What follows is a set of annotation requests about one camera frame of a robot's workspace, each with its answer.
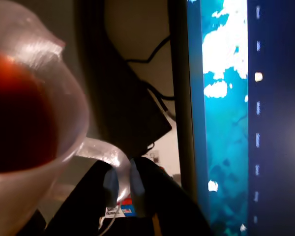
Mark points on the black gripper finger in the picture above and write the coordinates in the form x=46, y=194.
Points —
x=88, y=201
x=162, y=201

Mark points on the translucent plastic kettle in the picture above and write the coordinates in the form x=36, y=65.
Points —
x=71, y=103

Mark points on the red-brown tea liquid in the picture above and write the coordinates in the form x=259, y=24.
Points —
x=19, y=118

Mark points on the red labelled plastic container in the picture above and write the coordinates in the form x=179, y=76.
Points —
x=127, y=210

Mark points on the black power adapter box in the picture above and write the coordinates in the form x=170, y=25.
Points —
x=137, y=118

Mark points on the computer monitor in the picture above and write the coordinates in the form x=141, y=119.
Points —
x=226, y=123

